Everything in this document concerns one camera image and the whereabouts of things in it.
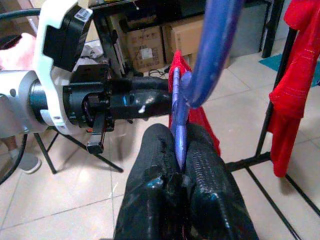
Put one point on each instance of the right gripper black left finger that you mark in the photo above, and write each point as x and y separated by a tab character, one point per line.
150	200

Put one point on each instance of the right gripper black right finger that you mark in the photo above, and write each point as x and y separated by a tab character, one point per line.
212	200

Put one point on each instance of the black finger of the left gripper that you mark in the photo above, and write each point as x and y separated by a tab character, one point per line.
145	83
130	105

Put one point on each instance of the plain red garment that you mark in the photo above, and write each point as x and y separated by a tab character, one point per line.
202	122

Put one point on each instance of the blue plastic hanger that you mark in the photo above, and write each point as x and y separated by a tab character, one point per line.
212	50

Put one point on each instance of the cardboard box with white label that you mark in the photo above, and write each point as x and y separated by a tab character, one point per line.
140	37

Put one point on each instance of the white crumpled bag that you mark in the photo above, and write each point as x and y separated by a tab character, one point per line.
93	48

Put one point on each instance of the black metal clothes rack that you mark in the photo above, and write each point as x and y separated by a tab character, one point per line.
250	160

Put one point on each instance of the black folding chair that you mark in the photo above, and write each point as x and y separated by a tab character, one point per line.
51	165

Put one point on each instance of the person in pink clothes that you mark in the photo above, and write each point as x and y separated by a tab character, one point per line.
15	55

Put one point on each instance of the grey slip-on shoe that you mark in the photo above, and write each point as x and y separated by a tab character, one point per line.
28	163

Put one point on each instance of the red shirt with thin stripes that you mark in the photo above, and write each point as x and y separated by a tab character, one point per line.
295	75

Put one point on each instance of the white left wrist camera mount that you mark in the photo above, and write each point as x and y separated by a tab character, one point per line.
43	65

